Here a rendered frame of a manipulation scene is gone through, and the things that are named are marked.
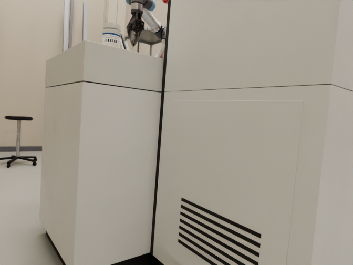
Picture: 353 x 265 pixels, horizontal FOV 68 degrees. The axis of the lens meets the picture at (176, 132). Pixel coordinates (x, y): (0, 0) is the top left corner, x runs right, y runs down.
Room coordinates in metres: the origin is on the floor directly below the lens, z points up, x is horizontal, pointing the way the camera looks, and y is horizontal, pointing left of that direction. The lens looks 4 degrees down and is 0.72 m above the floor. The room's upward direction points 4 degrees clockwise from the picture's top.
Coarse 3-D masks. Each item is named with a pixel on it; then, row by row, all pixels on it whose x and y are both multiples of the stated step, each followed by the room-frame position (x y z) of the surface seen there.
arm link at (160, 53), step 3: (165, 27) 2.12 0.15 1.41; (162, 30) 2.11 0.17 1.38; (162, 33) 2.11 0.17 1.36; (162, 36) 2.12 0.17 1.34; (162, 39) 2.09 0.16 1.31; (162, 42) 2.10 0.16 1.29; (162, 45) 2.08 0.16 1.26; (159, 48) 2.09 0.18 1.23; (162, 48) 2.07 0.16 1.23; (159, 51) 2.07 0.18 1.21; (162, 51) 2.06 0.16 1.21; (156, 54) 2.07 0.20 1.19; (159, 54) 2.06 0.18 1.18; (162, 54) 2.06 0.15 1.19; (159, 57) 2.06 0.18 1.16; (162, 57) 2.06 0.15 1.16
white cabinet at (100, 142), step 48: (48, 96) 1.36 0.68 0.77; (96, 96) 0.99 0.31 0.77; (144, 96) 1.12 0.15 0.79; (48, 144) 1.33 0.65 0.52; (96, 144) 0.99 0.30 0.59; (144, 144) 1.13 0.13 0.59; (48, 192) 1.29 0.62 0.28; (96, 192) 1.00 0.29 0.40; (144, 192) 1.14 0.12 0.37; (96, 240) 1.01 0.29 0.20; (144, 240) 1.15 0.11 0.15
